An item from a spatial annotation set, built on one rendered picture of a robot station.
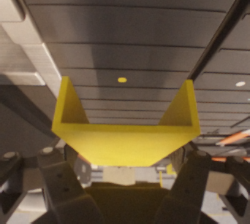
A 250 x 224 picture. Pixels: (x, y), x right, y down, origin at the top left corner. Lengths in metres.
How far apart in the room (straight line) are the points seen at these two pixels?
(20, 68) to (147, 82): 0.15
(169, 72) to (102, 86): 0.08
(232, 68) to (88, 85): 0.15
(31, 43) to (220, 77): 0.19
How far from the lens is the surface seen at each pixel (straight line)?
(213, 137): 0.53
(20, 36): 0.18
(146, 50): 0.16
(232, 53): 0.18
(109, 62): 0.17
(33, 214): 5.12
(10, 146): 0.30
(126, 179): 4.79
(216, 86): 0.23
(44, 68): 0.22
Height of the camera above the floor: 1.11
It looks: 26 degrees down
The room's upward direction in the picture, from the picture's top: 179 degrees counter-clockwise
